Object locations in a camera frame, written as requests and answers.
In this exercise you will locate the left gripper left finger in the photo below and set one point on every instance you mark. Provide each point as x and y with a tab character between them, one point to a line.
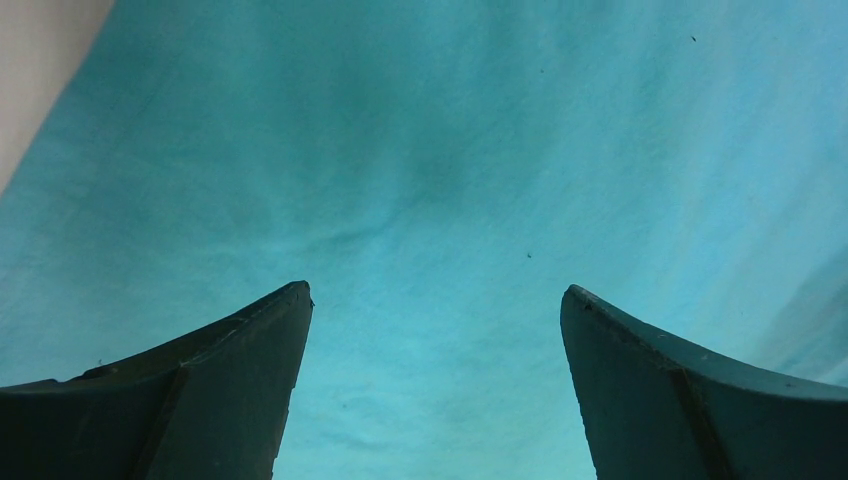
210	404

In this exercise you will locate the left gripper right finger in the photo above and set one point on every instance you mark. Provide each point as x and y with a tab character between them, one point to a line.
657	406

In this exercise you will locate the teal t shirt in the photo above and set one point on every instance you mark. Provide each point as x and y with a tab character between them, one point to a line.
439	172

